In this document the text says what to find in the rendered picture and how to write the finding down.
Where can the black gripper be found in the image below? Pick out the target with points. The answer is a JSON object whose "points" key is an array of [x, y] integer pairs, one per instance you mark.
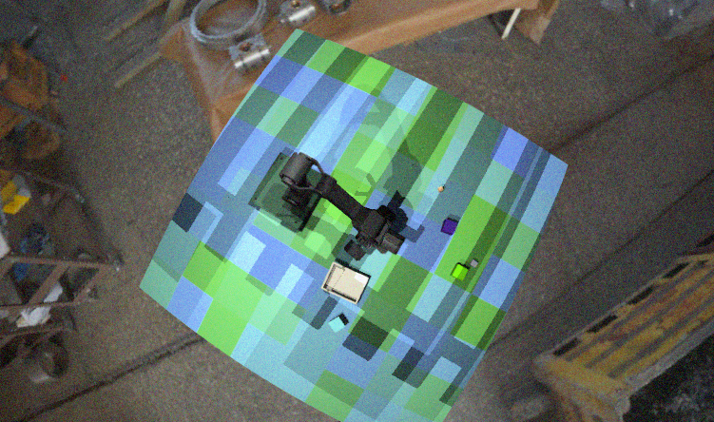
{"points": [[354, 249]]}

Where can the small teal block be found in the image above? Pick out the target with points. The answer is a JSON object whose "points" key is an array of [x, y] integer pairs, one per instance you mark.
{"points": [[337, 323]]}

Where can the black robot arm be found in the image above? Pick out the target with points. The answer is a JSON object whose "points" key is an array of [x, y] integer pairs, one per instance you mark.
{"points": [[371, 224]]}

